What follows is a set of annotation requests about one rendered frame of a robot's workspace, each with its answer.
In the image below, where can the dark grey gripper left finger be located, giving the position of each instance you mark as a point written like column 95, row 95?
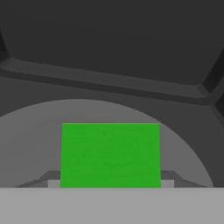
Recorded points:
column 49, row 179

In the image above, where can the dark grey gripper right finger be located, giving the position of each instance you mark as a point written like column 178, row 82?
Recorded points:
column 170, row 179

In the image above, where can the green sponge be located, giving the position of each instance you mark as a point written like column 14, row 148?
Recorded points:
column 110, row 154

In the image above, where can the grey round microwave turntable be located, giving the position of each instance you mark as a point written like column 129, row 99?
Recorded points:
column 35, row 140

